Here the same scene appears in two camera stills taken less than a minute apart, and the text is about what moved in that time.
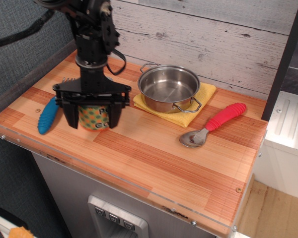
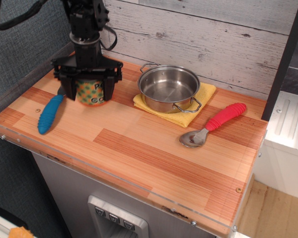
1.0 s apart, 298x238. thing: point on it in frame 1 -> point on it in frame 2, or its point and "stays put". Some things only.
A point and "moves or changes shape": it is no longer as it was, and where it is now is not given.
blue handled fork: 50,112 stays put
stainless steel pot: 168,88 stays put
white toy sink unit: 283,162 stays put
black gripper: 92,88 -> 87,62
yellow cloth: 205,95 stays put
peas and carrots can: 94,118 moves or changes shape
